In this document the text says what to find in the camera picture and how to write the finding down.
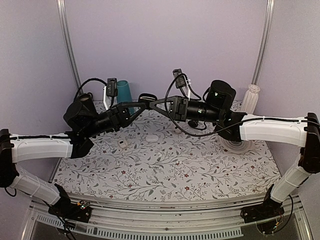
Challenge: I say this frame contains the swirl pattern plate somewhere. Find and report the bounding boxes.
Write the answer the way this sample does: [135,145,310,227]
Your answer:
[220,138,253,154]

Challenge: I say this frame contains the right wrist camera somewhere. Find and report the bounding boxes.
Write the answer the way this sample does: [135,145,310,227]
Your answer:
[172,68,192,100]

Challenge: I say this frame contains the dark brown tumbler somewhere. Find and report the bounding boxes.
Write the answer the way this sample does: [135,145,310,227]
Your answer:
[78,98,97,113]

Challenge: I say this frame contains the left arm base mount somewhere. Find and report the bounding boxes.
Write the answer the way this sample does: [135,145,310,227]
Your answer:
[48,199,93,223]

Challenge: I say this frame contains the floral table mat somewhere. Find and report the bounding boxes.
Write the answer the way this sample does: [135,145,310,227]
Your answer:
[53,110,281,202]

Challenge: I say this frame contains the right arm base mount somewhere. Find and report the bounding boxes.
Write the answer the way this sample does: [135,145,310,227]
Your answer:
[240,200,285,223]

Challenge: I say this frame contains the white case with black window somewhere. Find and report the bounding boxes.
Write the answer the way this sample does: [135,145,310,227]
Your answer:
[117,139,128,149]

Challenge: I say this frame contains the flat white earbud case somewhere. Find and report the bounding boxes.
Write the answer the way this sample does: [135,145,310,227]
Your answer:
[145,135,159,143]

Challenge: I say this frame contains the right metal frame post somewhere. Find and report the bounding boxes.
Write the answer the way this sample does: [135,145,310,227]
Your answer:
[251,0,275,85]

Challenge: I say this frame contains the grey mug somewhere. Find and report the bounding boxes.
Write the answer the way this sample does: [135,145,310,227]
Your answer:
[74,92,93,101]

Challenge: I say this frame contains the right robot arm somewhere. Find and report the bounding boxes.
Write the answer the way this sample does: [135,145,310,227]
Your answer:
[149,80,320,218]

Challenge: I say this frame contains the small black earbud case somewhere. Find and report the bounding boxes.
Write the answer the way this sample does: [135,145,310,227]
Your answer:
[188,120,199,128]

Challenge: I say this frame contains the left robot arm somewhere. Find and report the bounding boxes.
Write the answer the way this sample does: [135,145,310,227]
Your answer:
[0,99,147,217]

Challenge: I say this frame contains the metal frame post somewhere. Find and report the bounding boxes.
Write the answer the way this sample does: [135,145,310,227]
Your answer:
[56,0,83,94]
[251,0,275,85]

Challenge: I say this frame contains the aluminium front rail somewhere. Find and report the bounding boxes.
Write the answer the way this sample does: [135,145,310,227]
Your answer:
[21,193,313,240]

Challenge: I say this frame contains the left metal frame post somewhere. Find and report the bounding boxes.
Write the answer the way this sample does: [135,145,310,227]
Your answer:
[56,0,83,94]

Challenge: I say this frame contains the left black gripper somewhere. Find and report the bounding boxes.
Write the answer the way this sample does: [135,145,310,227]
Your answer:
[83,101,148,138]

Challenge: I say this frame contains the white ribbed vase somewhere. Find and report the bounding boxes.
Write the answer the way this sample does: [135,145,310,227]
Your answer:
[240,84,261,114]

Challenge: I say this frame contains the teal cup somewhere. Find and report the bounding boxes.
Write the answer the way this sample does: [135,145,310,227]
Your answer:
[116,80,133,104]

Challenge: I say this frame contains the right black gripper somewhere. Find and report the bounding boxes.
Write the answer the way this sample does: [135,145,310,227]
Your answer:
[148,95,222,124]

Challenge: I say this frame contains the black earbud charging case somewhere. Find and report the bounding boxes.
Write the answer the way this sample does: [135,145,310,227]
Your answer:
[138,93,158,108]

